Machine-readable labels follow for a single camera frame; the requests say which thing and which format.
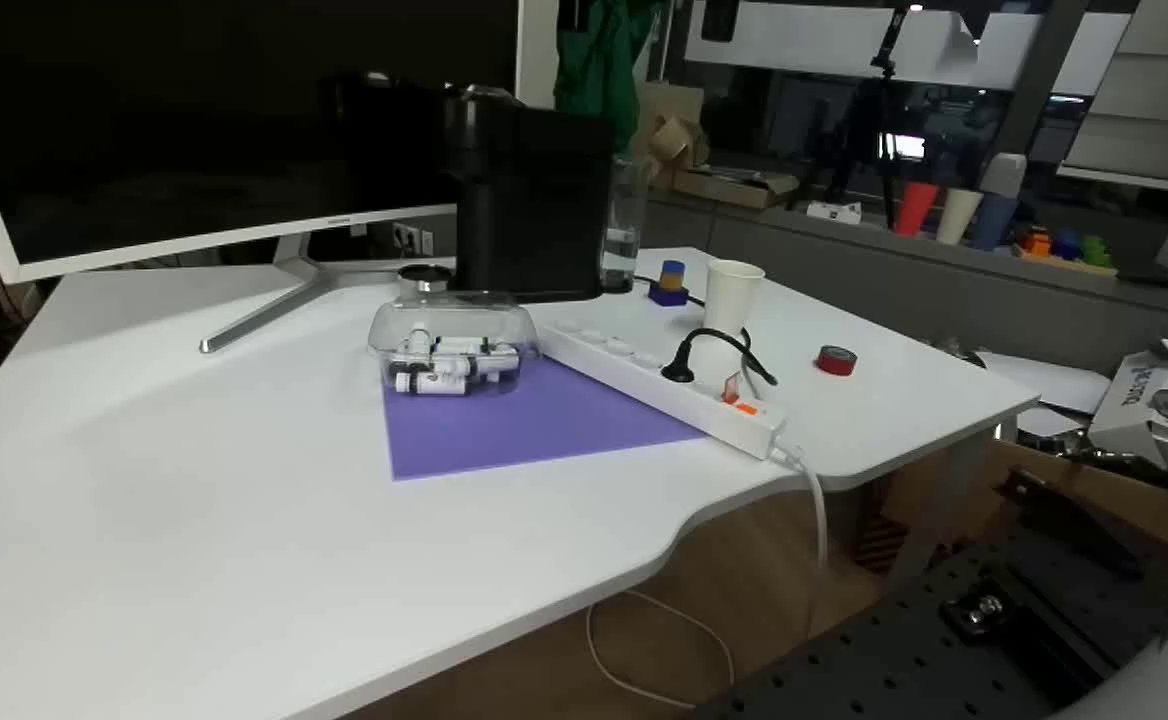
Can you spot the purple paper mat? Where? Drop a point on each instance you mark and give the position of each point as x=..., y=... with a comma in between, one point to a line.
x=529, y=426

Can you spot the white power strip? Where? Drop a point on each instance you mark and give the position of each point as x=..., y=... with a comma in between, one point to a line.
x=631, y=370

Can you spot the black coffee machine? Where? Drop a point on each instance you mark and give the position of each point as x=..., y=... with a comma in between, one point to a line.
x=529, y=202

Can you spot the clear glass bowl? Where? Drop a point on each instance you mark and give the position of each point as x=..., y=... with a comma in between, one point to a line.
x=451, y=317

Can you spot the small green toy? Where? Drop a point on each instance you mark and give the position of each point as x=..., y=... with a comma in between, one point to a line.
x=1099, y=249

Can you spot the white paper cup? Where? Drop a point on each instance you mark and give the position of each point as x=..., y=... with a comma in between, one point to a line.
x=734, y=298

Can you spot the green hanging cloth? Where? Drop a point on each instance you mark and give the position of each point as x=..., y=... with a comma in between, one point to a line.
x=604, y=53

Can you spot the white window blind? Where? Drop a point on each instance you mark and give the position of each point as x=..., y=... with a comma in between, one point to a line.
x=1149, y=94

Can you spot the white grey device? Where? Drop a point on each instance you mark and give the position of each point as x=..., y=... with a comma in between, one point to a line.
x=1149, y=407

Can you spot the flat black object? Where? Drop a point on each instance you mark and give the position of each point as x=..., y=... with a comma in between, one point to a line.
x=1153, y=279

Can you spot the blue plastic cup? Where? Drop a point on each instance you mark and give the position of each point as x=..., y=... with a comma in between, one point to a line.
x=995, y=226

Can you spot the black camera tripod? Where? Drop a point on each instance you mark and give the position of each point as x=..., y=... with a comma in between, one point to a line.
x=893, y=123

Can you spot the black perforated mounting board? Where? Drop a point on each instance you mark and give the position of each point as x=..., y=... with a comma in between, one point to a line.
x=904, y=653

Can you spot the white plastic block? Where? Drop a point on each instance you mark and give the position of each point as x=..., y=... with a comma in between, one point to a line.
x=496, y=356
x=424, y=373

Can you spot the grey background counter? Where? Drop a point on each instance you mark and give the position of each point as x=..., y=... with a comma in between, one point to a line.
x=904, y=284

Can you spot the blue orange stacking toy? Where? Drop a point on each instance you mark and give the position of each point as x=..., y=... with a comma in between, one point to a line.
x=671, y=281

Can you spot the red plastic cup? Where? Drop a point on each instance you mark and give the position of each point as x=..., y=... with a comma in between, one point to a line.
x=912, y=208

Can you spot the white framed computer monitor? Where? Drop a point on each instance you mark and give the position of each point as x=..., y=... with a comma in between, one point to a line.
x=211, y=123

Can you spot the clear plastic water bottle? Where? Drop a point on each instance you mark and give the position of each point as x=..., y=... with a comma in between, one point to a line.
x=626, y=226

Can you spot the small blue toy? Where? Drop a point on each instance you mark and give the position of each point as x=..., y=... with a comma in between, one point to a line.
x=1065, y=245

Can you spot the grey plastic cup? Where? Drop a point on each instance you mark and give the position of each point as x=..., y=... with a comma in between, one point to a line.
x=1007, y=175

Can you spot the light wooden object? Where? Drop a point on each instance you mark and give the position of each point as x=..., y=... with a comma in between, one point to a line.
x=673, y=143

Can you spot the white plastic cup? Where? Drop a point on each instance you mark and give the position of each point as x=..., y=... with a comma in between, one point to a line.
x=956, y=217

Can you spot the small orange toy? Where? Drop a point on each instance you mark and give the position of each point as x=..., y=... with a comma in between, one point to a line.
x=1039, y=241

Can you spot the red tape roll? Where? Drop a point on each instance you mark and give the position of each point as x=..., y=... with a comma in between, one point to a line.
x=833, y=356

